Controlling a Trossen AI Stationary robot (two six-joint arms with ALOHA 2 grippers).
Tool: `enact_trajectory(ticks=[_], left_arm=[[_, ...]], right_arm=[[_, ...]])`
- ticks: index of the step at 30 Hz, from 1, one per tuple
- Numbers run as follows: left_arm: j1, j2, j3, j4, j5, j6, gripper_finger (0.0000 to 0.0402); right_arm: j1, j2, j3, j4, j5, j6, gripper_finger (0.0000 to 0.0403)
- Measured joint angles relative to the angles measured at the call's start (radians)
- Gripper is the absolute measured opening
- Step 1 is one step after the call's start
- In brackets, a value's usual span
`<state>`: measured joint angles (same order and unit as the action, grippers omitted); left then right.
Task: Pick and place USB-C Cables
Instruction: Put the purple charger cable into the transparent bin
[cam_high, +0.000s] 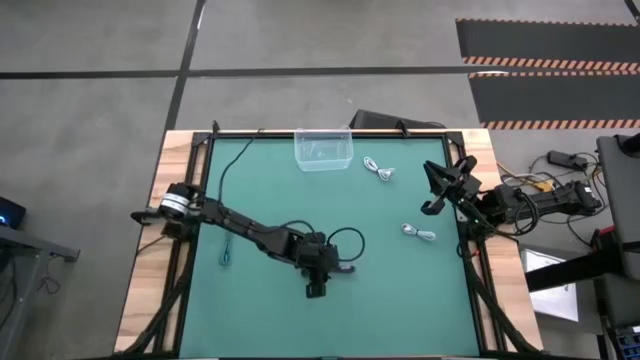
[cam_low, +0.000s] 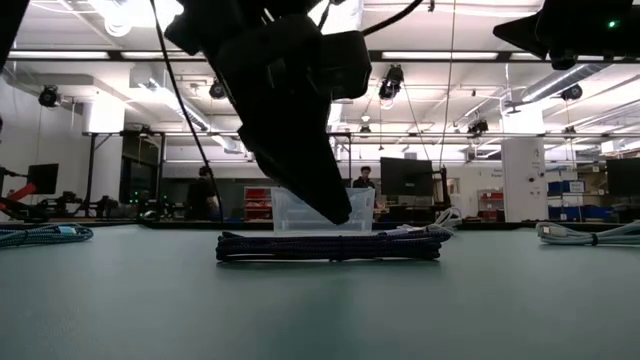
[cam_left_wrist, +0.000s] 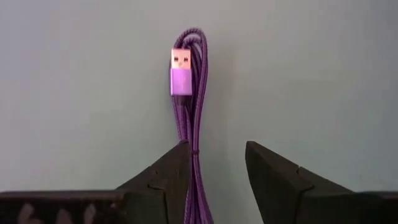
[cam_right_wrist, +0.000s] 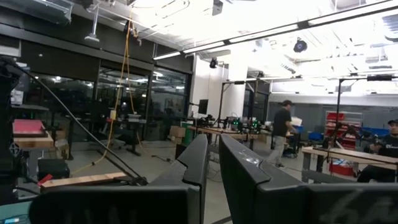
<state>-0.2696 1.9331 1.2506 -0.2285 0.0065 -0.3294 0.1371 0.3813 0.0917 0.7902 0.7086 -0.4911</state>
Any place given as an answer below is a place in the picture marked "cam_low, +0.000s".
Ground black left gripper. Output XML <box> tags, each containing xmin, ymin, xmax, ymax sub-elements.
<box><xmin>164</xmin><ymin>0</ymin><xmax>352</xmax><ymax>225</ymax></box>

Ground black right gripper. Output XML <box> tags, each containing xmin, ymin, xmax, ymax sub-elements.
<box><xmin>492</xmin><ymin>0</ymin><xmax>640</xmax><ymax>71</ymax></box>

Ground dark navy braided USB-C cable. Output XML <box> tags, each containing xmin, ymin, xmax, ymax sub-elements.
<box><xmin>215</xmin><ymin>227</ymin><xmax>445</xmax><ymax>263</ymax></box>

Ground white USB-C cable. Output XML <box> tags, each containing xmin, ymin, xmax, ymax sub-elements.
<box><xmin>387</xmin><ymin>206</ymin><xmax>464</xmax><ymax>237</ymax></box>

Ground grey USB-C cable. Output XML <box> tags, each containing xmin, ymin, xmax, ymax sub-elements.
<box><xmin>535</xmin><ymin>219</ymin><xmax>640</xmax><ymax>247</ymax></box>

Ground clear plastic bin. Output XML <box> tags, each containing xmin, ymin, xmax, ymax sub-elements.
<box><xmin>271</xmin><ymin>187</ymin><xmax>377</xmax><ymax>235</ymax></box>

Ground red storage bin shelf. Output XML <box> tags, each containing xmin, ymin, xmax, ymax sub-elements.
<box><xmin>243</xmin><ymin>186</ymin><xmax>274</xmax><ymax>221</ymax></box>

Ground seated person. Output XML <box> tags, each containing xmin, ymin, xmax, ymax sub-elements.
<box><xmin>351</xmin><ymin>165</ymin><xmax>377</xmax><ymax>190</ymax></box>

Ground black monitor on stand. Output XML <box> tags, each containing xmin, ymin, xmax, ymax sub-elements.
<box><xmin>379</xmin><ymin>156</ymin><xmax>435</xmax><ymax>198</ymax></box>

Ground standing person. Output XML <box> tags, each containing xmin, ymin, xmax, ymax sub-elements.
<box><xmin>185</xmin><ymin>165</ymin><xmax>222</xmax><ymax>222</ymax></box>

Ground white square pillar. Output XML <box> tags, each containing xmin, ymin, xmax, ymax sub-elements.
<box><xmin>501</xmin><ymin>107</ymin><xmax>549</xmax><ymax>223</ymax></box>

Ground blue storage bins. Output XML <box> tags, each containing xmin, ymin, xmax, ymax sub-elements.
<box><xmin>546</xmin><ymin>179</ymin><xmax>614</xmax><ymax>222</ymax></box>

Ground black monitor at edge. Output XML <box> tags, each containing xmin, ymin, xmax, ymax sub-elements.
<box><xmin>605</xmin><ymin>157</ymin><xmax>640</xmax><ymax>197</ymax></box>

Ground small red bin shelf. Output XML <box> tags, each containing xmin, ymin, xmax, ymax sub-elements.
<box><xmin>477</xmin><ymin>188</ymin><xmax>505</xmax><ymax>222</ymax></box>

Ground black background robot station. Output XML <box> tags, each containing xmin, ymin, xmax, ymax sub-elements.
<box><xmin>37</xmin><ymin>191</ymin><xmax>122</xmax><ymax>220</ymax></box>

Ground small black monitor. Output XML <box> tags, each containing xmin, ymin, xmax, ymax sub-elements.
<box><xmin>25</xmin><ymin>163</ymin><xmax>60</xmax><ymax>196</ymax></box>

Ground red bar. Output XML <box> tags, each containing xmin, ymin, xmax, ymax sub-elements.
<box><xmin>0</xmin><ymin>182</ymin><xmax>39</xmax><ymax>212</ymax></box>

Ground thin black metal frame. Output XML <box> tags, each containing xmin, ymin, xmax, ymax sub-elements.
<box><xmin>328</xmin><ymin>131</ymin><xmax>353</xmax><ymax>189</ymax></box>

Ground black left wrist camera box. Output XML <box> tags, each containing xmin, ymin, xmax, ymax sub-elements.
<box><xmin>319</xmin><ymin>30</ymin><xmax>373</xmax><ymax>100</ymax></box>

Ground thin black hanging cable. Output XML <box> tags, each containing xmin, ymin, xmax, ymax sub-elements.
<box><xmin>148</xmin><ymin>0</ymin><xmax>225</xmax><ymax>222</ymax></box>

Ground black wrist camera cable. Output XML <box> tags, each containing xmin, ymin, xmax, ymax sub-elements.
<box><xmin>360</xmin><ymin>0</ymin><xmax>426</xmax><ymax>38</ymax></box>

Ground tall black metal frame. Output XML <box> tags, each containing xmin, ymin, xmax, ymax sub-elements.
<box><xmin>82</xmin><ymin>130</ymin><xmax>168</xmax><ymax>219</ymax></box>

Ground teal braided USB-C cable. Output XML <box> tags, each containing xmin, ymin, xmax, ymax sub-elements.
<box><xmin>0</xmin><ymin>223</ymin><xmax>95</xmax><ymax>249</ymax></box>

